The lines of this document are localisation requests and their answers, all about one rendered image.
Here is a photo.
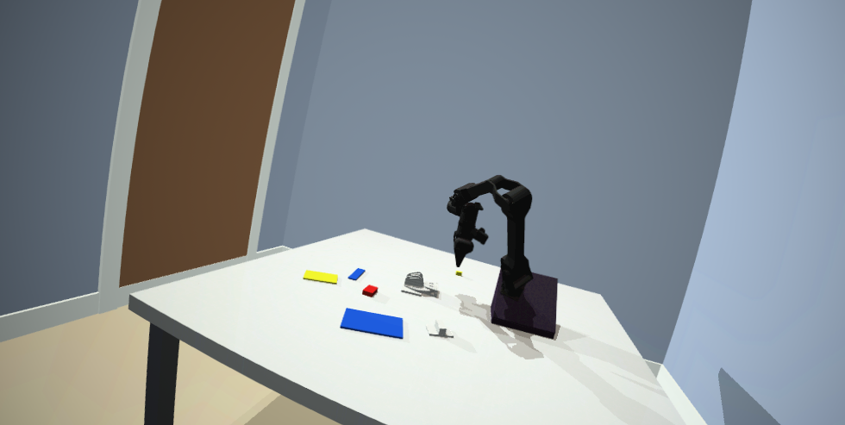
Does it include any blue flat bar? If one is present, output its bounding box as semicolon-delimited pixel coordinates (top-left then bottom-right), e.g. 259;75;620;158
347;268;366;280

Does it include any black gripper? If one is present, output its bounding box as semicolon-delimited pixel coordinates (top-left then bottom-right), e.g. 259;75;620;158
454;219;476;267

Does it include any blue rectangular plate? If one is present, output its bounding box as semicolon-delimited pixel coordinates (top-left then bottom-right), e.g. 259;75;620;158
340;308;404;339

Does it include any red rectangular block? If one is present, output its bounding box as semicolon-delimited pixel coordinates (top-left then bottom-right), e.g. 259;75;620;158
362;284;378;297

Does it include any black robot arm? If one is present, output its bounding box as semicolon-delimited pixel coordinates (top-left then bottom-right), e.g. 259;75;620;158
447;175;533;302

